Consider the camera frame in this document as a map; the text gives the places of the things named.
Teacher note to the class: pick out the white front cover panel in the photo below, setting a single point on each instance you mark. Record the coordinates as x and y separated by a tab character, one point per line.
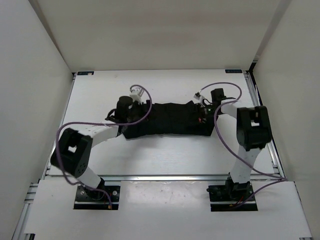
165	211

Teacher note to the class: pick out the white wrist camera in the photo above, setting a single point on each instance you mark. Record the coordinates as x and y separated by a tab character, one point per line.
136	95
200	98

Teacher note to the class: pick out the blue left corner label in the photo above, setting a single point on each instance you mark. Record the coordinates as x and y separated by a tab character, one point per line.
85	73

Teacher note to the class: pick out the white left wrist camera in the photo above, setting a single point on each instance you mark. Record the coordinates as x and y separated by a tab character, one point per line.
136	95

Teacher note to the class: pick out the blue right corner label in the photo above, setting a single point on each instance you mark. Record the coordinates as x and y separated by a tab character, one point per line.
233	71

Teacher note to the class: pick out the blue corner label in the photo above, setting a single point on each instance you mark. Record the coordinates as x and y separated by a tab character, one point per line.
233	71
85	73

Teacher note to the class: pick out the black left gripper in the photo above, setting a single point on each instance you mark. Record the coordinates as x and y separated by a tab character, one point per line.
132	103

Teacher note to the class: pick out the aluminium front rail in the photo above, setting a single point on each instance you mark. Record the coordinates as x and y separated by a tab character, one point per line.
165	178

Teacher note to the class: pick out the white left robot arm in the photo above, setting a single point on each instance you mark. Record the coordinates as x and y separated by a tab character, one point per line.
73	147

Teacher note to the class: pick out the aluminium rail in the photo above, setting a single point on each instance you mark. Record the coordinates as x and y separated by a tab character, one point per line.
257	101
165	178

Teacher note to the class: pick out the aluminium right side rail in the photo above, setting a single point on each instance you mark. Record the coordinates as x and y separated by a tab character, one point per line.
257	101

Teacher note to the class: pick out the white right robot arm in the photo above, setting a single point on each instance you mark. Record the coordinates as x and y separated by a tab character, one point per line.
253	133

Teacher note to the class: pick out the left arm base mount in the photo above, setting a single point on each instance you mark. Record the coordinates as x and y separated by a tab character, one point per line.
94	200

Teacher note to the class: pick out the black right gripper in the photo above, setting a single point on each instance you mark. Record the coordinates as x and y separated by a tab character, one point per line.
202	118

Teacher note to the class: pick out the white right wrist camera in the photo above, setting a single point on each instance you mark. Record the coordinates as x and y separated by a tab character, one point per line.
200	98

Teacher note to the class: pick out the black skirt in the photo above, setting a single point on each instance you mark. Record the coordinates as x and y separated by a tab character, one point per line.
171	119

